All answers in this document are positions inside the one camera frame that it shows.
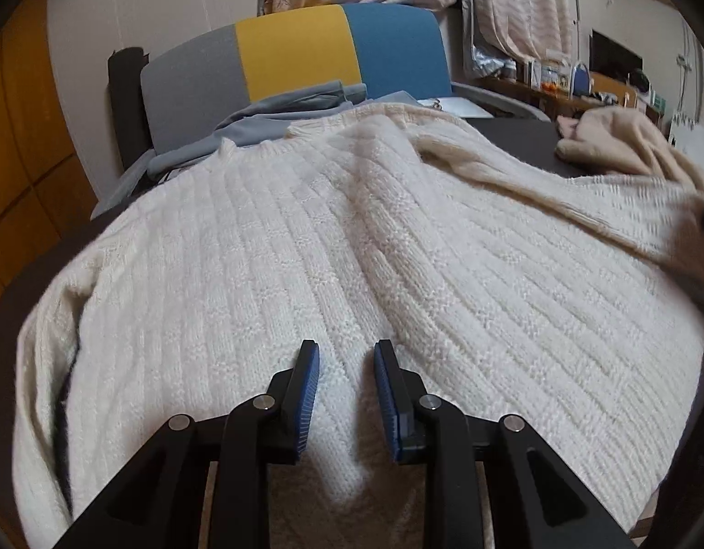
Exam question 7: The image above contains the white knit sweater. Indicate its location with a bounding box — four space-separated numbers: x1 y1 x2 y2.
11 103 704 549

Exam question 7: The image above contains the beige sweater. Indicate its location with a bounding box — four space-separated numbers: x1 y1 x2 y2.
414 106 704 310

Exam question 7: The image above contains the silver foil bag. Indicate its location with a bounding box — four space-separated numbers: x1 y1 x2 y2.
472 44 525 80

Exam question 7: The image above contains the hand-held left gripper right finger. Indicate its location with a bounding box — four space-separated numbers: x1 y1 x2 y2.
373 340 633 549

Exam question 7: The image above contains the pale striped curtain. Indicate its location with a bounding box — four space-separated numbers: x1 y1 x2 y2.
465 0 577 65

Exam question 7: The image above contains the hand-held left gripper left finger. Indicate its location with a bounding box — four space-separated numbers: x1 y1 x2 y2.
51 340 320 549

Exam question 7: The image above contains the grey garment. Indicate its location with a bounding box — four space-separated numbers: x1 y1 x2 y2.
91 81 421 221

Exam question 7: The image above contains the black television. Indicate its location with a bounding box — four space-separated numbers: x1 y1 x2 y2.
590 28 644 80

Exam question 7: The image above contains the white deer print cushion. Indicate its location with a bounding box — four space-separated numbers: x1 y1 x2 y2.
414 97 485 119

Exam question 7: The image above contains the grey yellow blue chair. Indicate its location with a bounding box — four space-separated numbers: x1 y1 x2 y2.
140 3 553 144

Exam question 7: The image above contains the black rolled mat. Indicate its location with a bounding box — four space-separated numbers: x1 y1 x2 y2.
107 47 152 173

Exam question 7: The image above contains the orange wooden wardrobe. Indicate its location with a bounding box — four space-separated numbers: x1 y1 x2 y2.
0 0 98 324

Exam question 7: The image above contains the wooden desk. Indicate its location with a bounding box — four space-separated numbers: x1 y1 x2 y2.
472 71 664 121

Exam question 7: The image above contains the blue bag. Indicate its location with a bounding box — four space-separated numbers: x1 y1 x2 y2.
569 62 594 96

